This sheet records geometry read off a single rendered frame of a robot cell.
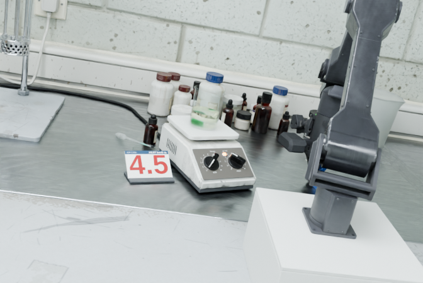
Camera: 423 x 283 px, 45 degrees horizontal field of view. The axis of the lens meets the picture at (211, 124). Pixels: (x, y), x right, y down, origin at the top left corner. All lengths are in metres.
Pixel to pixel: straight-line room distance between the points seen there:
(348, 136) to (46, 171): 0.56
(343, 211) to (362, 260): 0.07
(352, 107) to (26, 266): 0.49
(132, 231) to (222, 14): 0.82
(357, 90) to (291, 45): 0.80
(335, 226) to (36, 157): 0.59
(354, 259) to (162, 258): 0.27
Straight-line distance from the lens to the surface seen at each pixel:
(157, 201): 0.93
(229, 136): 1.05
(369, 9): 0.85
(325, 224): 0.72
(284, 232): 0.71
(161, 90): 1.34
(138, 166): 1.01
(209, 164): 0.99
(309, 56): 1.56
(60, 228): 0.83
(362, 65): 0.79
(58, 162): 1.04
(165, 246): 0.81
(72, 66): 1.49
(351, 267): 0.68
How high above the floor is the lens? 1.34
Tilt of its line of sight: 18 degrees down
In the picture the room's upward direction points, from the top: 11 degrees clockwise
